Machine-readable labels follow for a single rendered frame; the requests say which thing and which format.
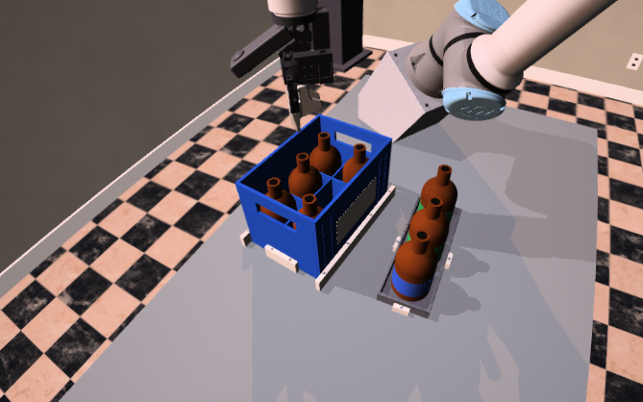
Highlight blue plastic crate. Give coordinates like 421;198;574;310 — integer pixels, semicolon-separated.
235;119;390;279

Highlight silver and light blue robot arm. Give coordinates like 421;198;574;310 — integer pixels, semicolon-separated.
230;0;617;121

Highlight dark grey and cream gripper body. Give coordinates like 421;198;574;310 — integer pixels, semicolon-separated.
271;5;334;87

